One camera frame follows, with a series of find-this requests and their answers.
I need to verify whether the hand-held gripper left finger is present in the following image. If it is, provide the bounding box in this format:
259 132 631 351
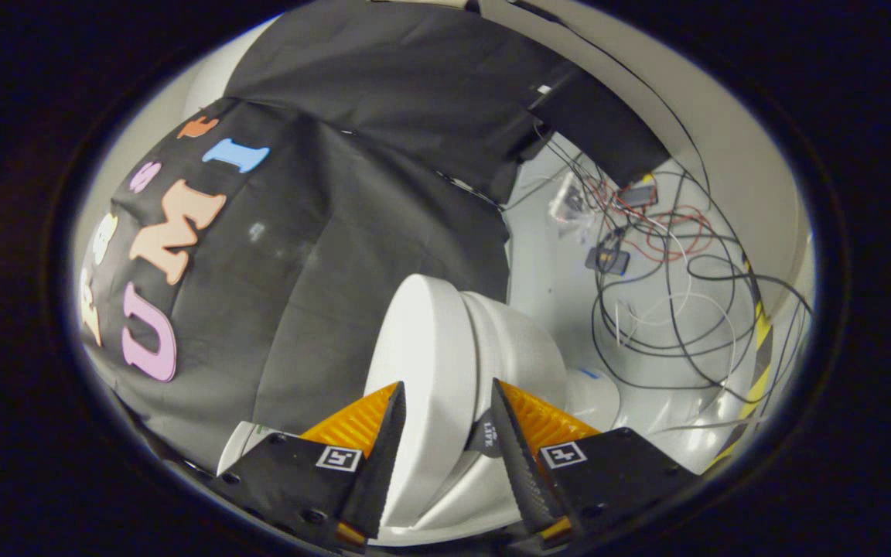
210 381 408 551

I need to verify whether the black backdrop cloth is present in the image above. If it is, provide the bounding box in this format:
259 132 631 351
78 0 672 474

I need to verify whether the clear plastic bag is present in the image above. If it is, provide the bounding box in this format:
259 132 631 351
550 173 595 227

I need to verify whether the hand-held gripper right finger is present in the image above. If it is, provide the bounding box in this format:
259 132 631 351
490 378 698 548

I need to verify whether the yellow black hazard tape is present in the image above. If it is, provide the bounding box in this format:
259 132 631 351
705 255 776 473

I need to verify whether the white toilet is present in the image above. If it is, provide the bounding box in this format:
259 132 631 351
217 292 621 547

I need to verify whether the small blue-grey electronic module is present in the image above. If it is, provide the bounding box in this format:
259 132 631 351
585 245 631 276

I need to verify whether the white toilet lid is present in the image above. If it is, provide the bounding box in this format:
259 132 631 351
364 274 486 536

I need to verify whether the tangle of thin cables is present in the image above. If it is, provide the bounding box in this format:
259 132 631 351
504 132 814 434

